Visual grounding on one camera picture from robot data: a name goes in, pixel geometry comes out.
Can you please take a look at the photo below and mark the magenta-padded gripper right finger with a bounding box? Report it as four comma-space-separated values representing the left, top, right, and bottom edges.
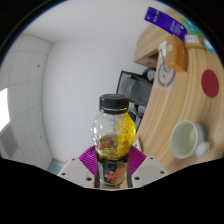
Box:
127, 144, 168, 189

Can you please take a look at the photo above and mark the flat round red coaster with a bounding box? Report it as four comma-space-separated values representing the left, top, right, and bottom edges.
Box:
200, 69, 220, 99

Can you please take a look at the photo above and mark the purple standing pouch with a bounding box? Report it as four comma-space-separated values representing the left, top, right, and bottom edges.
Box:
144, 6, 188, 42

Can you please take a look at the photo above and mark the wooden side desk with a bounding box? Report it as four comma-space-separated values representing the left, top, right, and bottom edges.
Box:
133, 9, 174, 68

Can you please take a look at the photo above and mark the black mesh office chair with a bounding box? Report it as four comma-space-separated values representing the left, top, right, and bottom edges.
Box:
116, 69, 156, 108

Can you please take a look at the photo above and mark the orange-brown cardboard box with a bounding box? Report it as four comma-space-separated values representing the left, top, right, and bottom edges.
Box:
165, 34, 189, 73

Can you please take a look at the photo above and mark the small light blue packet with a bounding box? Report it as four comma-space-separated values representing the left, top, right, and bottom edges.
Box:
203, 39, 217, 54

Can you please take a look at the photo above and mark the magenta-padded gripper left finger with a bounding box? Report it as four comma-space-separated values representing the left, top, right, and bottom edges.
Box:
57, 144, 98, 189

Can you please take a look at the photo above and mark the grey backpack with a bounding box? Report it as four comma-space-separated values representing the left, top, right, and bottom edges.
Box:
121, 73, 154, 106

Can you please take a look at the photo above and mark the clear bottle with black cap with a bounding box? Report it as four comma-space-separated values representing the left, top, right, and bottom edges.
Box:
90, 93, 138, 188

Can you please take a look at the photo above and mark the white and grey mug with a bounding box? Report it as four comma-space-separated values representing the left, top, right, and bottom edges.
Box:
170, 119, 211, 160

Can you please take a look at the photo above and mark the small tan box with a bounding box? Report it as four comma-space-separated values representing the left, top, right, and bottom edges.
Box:
184, 34, 203, 49

